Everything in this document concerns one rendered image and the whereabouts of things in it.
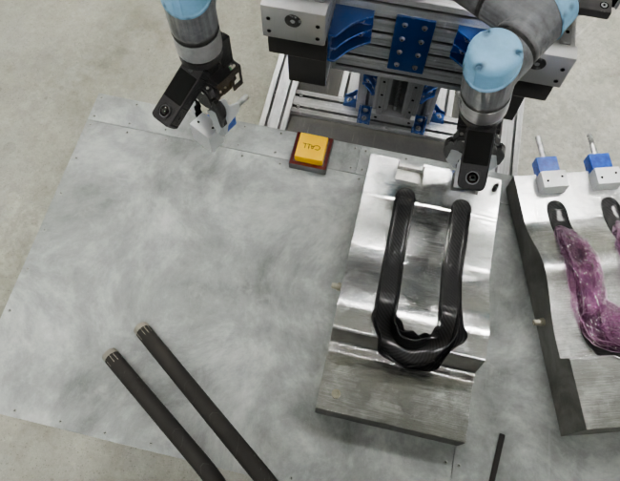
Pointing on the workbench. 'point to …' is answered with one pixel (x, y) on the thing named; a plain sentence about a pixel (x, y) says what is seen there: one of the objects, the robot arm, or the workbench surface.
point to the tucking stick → (497, 457)
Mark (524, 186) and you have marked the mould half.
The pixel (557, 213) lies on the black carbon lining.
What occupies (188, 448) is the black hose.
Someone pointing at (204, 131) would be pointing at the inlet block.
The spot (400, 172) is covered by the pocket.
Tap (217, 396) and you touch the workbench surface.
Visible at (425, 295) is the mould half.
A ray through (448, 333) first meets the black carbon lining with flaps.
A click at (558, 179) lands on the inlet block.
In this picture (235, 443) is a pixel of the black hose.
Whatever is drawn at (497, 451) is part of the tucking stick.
